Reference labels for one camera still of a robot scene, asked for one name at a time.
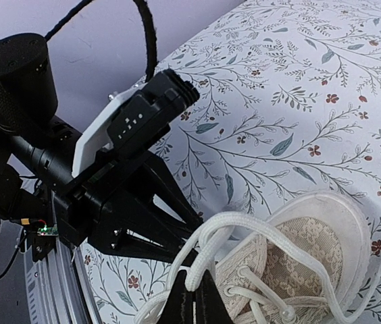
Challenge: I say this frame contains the floral patterned table mat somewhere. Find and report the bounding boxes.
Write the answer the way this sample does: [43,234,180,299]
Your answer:
[78,0,381,324]

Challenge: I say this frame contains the cream white sneaker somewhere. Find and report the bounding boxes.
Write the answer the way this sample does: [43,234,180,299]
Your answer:
[134,192,381,323]

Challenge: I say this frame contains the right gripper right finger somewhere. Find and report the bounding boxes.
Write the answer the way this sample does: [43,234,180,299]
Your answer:
[194,270,233,324]

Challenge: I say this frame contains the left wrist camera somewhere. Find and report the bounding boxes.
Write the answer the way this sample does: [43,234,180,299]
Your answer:
[72,69,200,178]

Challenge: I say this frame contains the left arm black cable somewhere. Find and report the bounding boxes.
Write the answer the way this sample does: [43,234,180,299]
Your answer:
[44,0,158,84]

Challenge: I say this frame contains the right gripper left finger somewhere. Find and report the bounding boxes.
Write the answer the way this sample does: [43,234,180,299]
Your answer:
[157,270,194,324]

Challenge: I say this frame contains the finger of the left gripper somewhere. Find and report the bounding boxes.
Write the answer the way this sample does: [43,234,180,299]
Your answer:
[143,151,203,236]
[88,215,197,262]

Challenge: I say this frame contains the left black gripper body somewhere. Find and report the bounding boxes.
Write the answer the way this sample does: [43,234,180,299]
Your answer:
[0,33,156,260]

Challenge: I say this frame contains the aluminium front rail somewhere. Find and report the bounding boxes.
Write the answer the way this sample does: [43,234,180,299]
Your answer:
[0,202,103,324]

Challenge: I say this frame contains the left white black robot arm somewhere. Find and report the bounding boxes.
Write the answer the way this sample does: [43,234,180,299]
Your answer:
[0,33,202,263]

